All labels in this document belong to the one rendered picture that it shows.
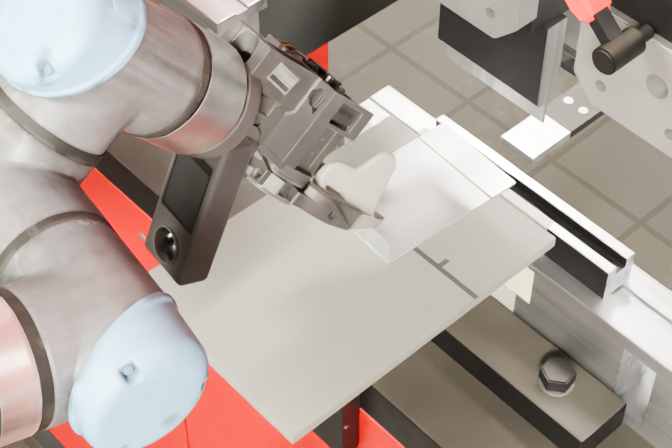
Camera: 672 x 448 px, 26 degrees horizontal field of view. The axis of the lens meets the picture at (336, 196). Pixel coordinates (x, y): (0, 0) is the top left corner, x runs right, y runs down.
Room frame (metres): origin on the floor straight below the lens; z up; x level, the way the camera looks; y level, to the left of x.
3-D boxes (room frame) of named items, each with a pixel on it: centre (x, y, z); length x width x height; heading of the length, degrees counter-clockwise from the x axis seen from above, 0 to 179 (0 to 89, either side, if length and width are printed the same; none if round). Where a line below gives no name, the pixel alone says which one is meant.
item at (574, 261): (0.77, -0.14, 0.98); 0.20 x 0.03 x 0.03; 42
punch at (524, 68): (0.80, -0.12, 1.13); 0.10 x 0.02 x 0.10; 42
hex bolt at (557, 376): (0.65, -0.17, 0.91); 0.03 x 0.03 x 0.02
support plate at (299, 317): (0.70, -0.01, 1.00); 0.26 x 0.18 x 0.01; 132
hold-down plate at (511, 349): (0.73, -0.10, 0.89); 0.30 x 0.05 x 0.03; 42
